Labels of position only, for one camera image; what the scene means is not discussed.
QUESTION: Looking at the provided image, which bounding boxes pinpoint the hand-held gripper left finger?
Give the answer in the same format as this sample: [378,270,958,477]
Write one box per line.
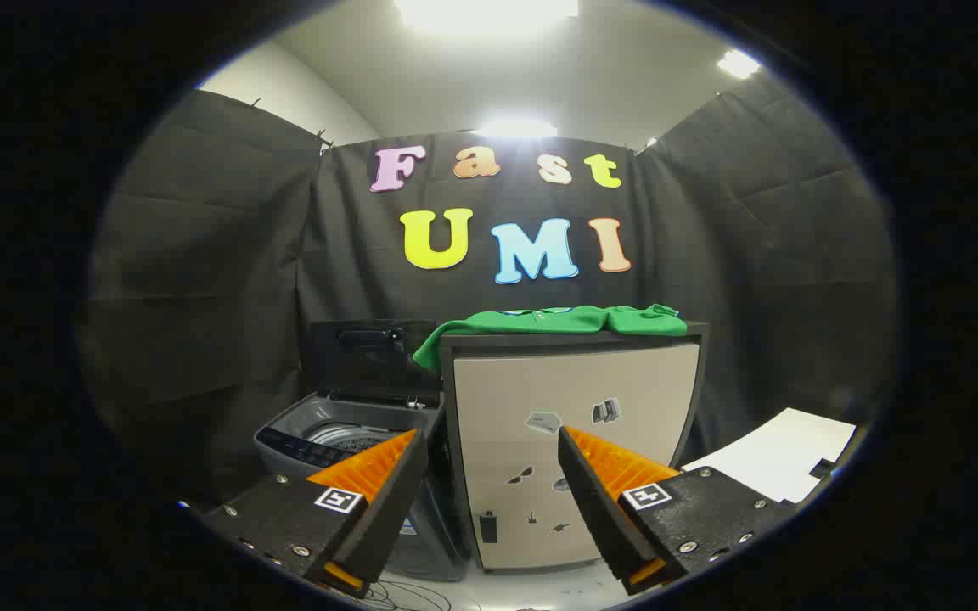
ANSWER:
[200,429,430,599]

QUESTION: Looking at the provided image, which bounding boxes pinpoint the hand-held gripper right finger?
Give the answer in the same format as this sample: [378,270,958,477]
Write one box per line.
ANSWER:
[557,426,795,595]

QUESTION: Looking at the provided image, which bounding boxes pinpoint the grey washing machine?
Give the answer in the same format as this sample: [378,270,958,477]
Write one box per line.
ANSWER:
[253,392,469,582]

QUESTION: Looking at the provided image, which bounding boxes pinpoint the green polo shirt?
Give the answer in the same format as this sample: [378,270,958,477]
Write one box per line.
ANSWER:
[413,304,689,374]

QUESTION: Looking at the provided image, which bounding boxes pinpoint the beige cabinet with grey top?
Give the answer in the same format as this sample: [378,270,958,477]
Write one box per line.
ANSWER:
[440,322,709,571]

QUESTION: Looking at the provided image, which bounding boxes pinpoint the black backdrop cloth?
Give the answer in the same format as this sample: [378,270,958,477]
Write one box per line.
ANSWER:
[86,89,897,510]

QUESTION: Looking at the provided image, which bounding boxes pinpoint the large ceiling light panel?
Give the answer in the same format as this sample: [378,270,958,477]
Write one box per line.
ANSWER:
[394,0,580,36]

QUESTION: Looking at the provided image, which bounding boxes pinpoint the black floor cables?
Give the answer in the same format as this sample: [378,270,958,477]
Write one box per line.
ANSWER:
[366,581,481,611]

